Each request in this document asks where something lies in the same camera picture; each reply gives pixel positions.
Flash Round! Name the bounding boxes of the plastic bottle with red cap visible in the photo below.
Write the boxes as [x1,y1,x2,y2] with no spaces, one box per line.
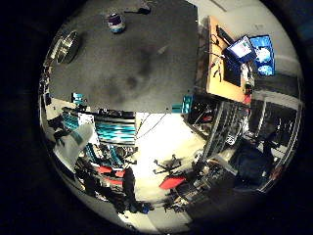
[107,13,127,34]

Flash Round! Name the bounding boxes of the teal striped drawer cabinet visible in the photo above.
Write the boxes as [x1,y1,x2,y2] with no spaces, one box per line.
[62,107,137,146]

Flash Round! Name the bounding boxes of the red office chair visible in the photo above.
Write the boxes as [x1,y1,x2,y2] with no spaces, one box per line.
[96,164,126,187]
[158,174,188,191]

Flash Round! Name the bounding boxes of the person in black clothes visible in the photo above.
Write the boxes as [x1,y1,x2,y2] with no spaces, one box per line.
[121,165,139,213]

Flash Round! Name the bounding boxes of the black star chair base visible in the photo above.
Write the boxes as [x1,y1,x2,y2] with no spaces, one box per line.
[153,154,184,175]

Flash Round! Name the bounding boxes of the shiny metal bowl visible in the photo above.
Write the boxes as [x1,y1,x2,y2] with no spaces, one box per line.
[54,29,81,66]

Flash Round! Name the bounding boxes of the small teal box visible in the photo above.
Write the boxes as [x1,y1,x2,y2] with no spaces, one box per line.
[171,94,195,115]

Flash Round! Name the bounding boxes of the black object on table edge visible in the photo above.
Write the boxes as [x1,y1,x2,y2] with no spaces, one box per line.
[123,2,153,16]

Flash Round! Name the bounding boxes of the metal shelving rack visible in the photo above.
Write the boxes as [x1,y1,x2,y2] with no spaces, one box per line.
[185,94,258,161]

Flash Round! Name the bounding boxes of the wooden desk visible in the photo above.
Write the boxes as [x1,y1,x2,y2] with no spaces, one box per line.
[195,15,252,105]

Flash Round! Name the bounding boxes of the black pliers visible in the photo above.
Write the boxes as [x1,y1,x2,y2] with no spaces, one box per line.
[212,59,224,82]

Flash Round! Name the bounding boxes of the open laptop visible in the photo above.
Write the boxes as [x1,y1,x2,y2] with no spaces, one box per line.
[223,34,256,86]

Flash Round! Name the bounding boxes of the monitor with blue screen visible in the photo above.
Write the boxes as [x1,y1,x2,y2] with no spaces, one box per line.
[249,34,277,77]

